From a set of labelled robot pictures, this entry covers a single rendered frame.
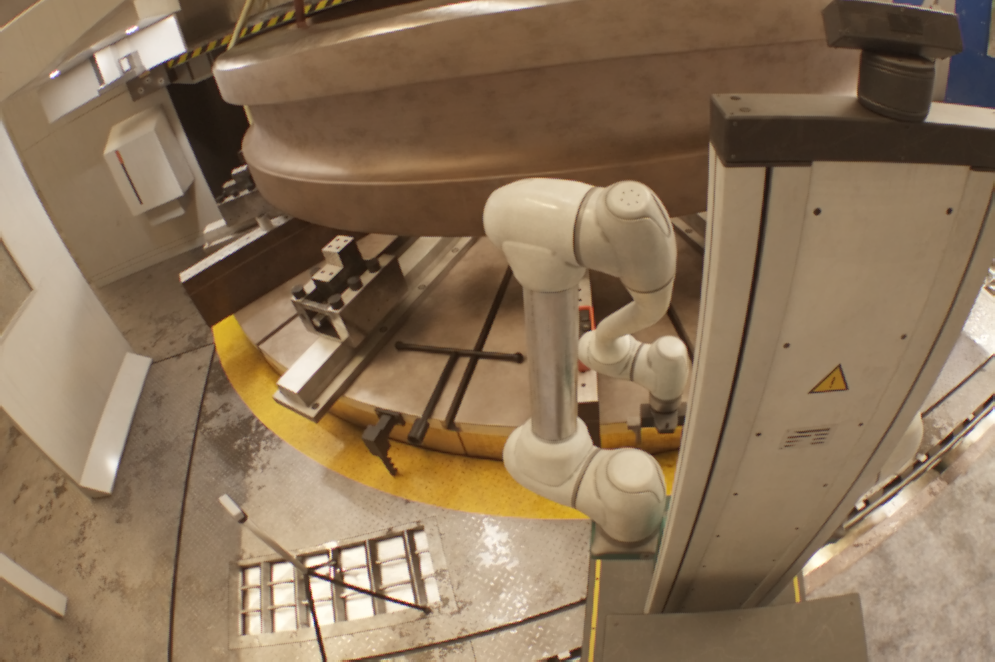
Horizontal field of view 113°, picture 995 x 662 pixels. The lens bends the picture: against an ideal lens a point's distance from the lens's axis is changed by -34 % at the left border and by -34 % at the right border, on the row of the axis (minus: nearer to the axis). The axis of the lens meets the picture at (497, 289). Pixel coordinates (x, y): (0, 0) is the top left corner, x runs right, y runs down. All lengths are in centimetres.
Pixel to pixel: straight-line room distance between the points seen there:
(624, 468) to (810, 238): 71
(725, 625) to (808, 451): 49
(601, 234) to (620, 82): 125
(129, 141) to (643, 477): 469
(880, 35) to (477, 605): 200
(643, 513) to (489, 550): 111
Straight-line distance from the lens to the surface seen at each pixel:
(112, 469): 355
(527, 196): 81
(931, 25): 50
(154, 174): 497
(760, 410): 65
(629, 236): 72
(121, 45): 407
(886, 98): 46
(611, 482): 107
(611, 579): 168
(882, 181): 49
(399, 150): 218
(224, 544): 267
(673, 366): 120
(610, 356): 123
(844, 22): 45
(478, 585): 207
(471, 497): 224
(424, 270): 279
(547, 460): 110
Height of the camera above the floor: 192
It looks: 37 degrees down
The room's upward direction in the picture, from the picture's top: 13 degrees counter-clockwise
